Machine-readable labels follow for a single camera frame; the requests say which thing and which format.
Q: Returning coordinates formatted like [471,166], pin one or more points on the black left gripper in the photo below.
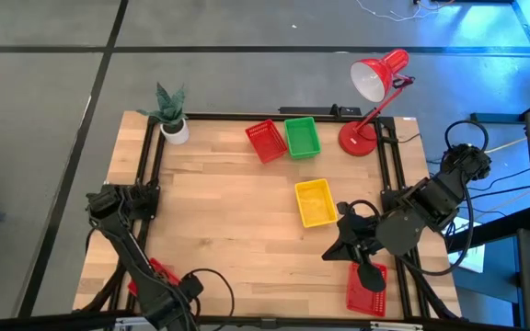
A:
[164,305]

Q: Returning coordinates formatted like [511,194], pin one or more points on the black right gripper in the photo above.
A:
[354,230]

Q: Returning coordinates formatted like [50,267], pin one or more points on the red plastic basket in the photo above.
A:
[267,142]
[361,301]
[164,272]

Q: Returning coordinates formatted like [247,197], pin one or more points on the yellow plastic basket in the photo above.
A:
[315,204]

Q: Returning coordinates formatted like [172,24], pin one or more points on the green plastic basket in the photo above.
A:
[302,138]

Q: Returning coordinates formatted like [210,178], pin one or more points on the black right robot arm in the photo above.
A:
[430,197]

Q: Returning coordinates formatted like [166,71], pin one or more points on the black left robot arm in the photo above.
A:
[122,239]

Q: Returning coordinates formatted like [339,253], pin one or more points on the black aluminium crossbar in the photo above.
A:
[292,322]

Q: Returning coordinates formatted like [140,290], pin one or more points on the red desk lamp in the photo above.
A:
[357,138]

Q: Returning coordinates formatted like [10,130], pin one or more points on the black power strip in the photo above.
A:
[311,110]

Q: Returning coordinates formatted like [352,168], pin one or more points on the white plant pot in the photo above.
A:
[180,135]

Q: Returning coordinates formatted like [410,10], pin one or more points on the artificial green plant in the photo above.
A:
[168,108]

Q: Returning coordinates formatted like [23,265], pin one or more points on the black metal floor bar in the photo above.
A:
[499,117]

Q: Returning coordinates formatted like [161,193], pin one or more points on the black table frame rails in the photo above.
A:
[228,116]

